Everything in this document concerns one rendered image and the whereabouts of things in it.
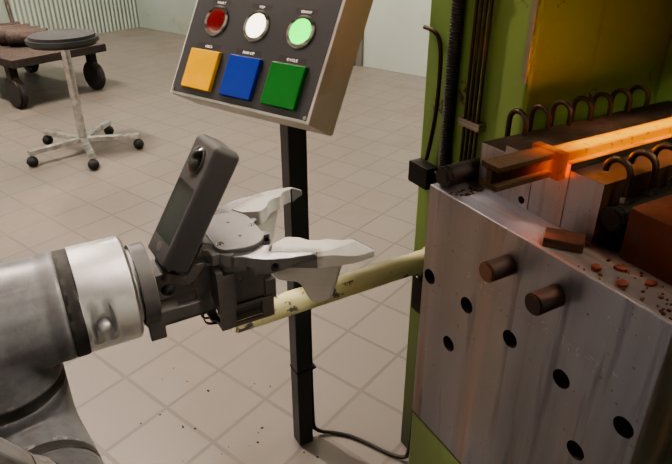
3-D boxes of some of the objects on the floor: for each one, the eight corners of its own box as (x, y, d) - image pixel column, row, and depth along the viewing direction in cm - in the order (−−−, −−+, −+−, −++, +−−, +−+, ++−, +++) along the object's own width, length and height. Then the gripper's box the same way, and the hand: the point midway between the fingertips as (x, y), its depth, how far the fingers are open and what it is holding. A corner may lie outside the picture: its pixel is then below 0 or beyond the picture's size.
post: (300, 446, 156) (283, 27, 107) (293, 436, 159) (274, 24, 110) (313, 441, 158) (303, 26, 109) (306, 430, 161) (293, 23, 112)
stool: (103, 128, 388) (83, 21, 357) (156, 152, 349) (139, 34, 318) (5, 153, 347) (-27, 35, 316) (53, 184, 308) (21, 51, 277)
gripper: (121, 279, 61) (293, 233, 69) (174, 401, 45) (387, 323, 54) (106, 204, 57) (291, 166, 65) (159, 310, 41) (391, 242, 50)
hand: (336, 212), depth 58 cm, fingers open, 14 cm apart
